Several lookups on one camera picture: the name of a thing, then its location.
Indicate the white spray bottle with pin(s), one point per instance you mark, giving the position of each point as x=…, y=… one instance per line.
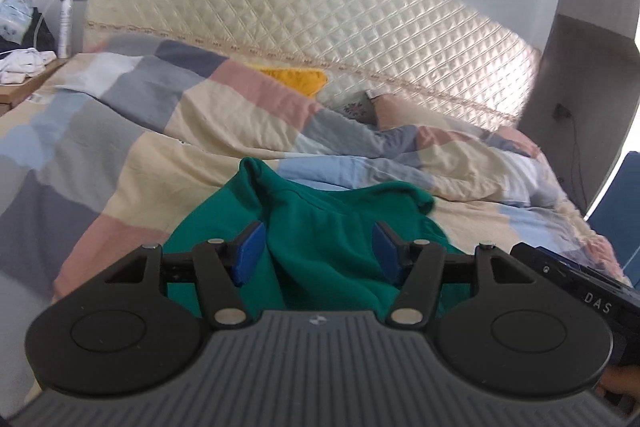
x=65, y=29

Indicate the pastel patchwork blanket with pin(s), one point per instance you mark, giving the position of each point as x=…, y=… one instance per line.
x=150, y=142

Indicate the yellow pillow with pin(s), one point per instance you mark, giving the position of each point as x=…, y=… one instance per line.
x=292, y=79

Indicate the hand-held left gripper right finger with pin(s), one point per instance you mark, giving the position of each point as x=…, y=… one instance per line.
x=387, y=252

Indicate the grey patterned pillow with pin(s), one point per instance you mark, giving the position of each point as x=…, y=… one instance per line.
x=352, y=109

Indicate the wooden nightstand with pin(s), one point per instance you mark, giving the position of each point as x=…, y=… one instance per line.
x=25, y=89

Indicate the black bag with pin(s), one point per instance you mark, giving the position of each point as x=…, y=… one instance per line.
x=42, y=38

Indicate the green sweatshirt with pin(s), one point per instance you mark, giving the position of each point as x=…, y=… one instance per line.
x=320, y=237

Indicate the person's right hand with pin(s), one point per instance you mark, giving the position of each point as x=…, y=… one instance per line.
x=622, y=382

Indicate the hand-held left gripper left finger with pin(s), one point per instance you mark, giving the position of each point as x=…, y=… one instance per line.
x=248, y=252

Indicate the cream quilted headboard cover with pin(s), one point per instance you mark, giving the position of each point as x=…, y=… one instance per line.
x=280, y=2

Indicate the clear plastic bag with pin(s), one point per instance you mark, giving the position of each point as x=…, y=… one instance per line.
x=15, y=12

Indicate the white crumpled cloth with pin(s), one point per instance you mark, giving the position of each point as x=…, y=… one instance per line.
x=22, y=62

